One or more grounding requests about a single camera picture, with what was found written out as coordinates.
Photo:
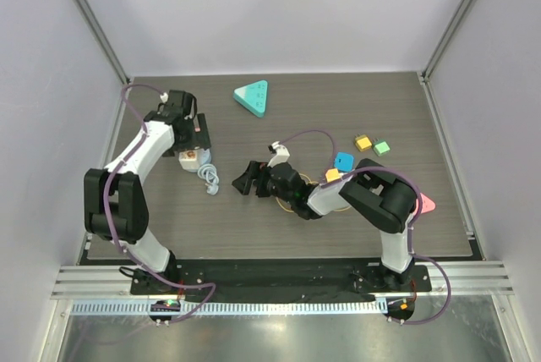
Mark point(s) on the green usb charger plug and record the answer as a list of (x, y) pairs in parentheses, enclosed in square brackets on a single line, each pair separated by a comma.
[(381, 147)]

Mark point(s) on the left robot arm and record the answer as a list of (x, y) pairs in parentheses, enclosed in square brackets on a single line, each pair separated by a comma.
[(115, 207)]

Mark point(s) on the pink triangular power socket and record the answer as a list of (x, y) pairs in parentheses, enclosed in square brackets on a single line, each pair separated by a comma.
[(428, 205)]

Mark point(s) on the slotted cable duct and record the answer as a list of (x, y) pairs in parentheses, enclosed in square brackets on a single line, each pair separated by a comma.
[(154, 307)]

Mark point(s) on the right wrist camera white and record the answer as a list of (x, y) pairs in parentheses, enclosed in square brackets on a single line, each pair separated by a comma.
[(279, 154)]

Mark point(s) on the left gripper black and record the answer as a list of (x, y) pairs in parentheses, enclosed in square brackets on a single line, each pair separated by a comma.
[(199, 139)]

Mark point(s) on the teal triangular power socket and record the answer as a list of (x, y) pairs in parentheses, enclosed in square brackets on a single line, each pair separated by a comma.
[(253, 97)]

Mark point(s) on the yellow usb charger plug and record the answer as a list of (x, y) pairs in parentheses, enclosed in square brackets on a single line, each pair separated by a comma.
[(363, 142)]

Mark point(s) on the left aluminium frame post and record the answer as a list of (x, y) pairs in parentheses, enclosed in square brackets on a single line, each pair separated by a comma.
[(104, 44)]

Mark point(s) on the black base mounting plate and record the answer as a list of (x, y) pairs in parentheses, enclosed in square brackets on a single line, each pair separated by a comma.
[(279, 280)]

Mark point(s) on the white cube tiger adapter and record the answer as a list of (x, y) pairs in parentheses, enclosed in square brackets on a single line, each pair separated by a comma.
[(189, 161)]

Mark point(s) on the orange charger plug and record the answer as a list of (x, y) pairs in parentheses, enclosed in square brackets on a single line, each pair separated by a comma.
[(332, 175)]

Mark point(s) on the aluminium front rail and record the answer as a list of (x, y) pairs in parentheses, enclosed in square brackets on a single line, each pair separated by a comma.
[(106, 282)]

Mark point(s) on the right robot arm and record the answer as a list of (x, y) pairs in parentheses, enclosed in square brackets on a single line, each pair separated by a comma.
[(387, 201)]

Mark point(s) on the right aluminium frame post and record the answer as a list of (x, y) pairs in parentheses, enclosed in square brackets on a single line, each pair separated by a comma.
[(462, 10)]

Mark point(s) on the aluminium frame post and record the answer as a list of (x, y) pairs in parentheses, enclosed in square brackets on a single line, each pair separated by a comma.
[(462, 10), (104, 44)]

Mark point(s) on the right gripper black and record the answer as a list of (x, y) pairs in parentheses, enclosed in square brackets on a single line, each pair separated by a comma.
[(260, 180)]

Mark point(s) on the blue charger plug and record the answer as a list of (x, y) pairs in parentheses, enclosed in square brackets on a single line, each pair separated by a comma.
[(344, 162)]

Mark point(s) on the light blue round socket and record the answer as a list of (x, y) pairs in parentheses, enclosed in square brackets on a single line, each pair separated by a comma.
[(206, 168)]

